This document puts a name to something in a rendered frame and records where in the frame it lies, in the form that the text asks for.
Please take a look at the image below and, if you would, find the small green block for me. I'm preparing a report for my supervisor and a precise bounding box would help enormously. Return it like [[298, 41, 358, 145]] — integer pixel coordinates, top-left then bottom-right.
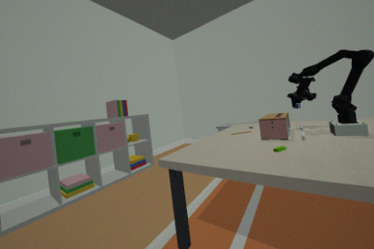
[[274, 146, 286, 151]]

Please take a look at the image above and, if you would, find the small blue block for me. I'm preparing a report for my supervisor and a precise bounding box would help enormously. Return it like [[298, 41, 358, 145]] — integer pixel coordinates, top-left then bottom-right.
[[293, 103, 301, 109]]

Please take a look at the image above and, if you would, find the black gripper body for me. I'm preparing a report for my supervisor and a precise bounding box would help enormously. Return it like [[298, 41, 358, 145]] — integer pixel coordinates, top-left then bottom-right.
[[287, 85, 309, 99]]

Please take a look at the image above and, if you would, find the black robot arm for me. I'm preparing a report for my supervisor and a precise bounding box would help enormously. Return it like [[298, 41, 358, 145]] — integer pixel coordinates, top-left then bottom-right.
[[288, 49, 374, 123]]

